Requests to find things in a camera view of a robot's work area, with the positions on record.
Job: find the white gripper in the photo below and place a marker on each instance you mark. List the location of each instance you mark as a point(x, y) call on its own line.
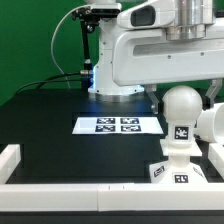
point(164, 41)

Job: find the white lamp bulb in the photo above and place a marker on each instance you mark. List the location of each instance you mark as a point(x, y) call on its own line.
point(182, 107)

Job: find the white lamp shade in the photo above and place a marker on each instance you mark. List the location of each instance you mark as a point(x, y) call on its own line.
point(210, 124)

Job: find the white lamp base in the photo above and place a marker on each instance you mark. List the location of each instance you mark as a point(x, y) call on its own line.
point(177, 169)

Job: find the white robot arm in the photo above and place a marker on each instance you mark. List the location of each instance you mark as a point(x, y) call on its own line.
point(104, 86)

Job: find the white marker sheet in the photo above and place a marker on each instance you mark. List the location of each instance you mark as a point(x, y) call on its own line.
point(117, 125)

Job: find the white table fence frame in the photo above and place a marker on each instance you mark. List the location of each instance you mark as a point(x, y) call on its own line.
point(101, 197)

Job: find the black camera on stand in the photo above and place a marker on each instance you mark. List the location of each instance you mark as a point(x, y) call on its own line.
point(89, 17)

